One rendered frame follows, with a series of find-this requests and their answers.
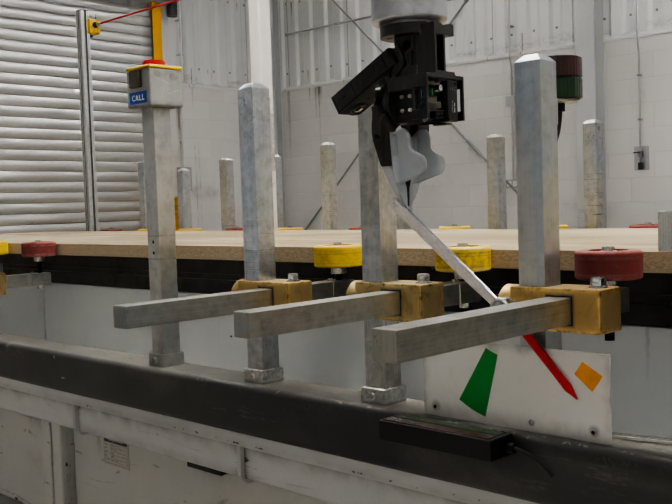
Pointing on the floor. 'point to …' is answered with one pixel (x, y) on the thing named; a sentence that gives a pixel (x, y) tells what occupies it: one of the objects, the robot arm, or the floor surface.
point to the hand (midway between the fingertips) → (401, 196)
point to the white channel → (260, 35)
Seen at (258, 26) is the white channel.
